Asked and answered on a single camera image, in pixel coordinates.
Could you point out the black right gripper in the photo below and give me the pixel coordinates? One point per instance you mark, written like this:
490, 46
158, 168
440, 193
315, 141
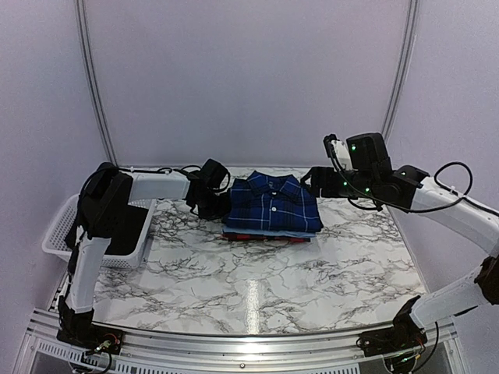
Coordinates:
317, 174

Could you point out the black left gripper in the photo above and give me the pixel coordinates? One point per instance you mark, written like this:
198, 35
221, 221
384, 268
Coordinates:
223, 213

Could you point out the light blue shirt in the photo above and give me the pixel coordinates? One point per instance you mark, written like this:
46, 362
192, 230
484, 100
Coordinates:
291, 234

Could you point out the red plaid shirt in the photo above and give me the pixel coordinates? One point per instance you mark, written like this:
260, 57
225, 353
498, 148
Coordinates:
234, 237

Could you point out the blue plaid long sleeve shirt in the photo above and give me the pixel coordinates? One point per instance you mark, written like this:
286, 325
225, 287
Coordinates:
272, 203

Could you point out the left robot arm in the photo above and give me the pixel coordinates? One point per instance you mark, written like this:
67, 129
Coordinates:
101, 212

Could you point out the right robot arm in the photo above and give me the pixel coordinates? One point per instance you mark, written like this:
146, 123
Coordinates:
361, 169

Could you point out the black shirt in basket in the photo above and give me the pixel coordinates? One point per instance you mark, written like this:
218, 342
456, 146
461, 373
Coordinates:
125, 236

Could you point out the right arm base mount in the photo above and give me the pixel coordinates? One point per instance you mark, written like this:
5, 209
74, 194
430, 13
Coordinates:
403, 334

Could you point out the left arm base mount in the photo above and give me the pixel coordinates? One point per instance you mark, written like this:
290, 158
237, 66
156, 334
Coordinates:
79, 329

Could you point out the right aluminium wall post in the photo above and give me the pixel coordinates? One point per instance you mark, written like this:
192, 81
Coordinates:
403, 66

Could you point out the aluminium wall post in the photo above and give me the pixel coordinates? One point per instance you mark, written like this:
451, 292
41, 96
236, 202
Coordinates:
91, 75
403, 66

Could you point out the aluminium front frame rail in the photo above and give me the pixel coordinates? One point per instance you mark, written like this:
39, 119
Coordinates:
149, 351

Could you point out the left aluminium wall post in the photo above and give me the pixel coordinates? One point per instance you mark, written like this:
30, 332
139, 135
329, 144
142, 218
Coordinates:
91, 75

